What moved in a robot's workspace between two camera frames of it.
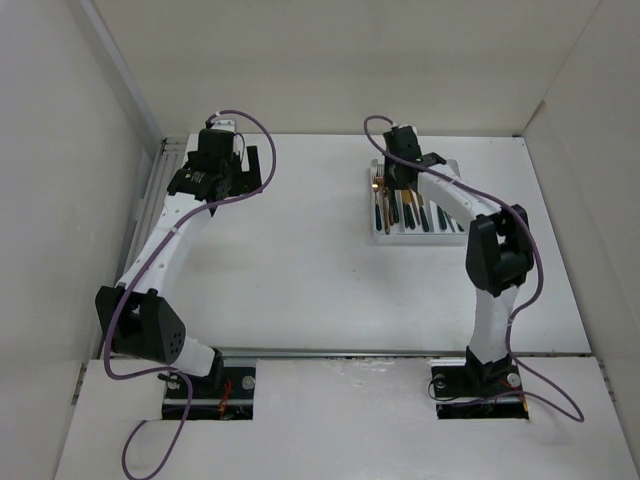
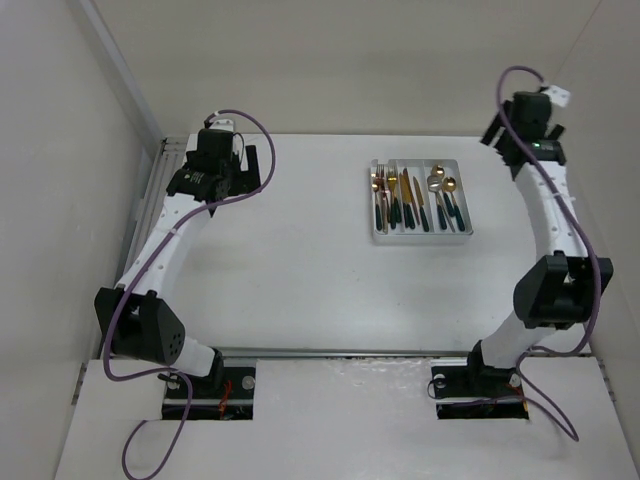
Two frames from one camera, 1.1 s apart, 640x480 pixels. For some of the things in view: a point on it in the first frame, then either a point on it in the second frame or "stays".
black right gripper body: (390, 178) -> (493, 132)
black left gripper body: (239, 179) stays
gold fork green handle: (375, 187) stays
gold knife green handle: (406, 198) stays
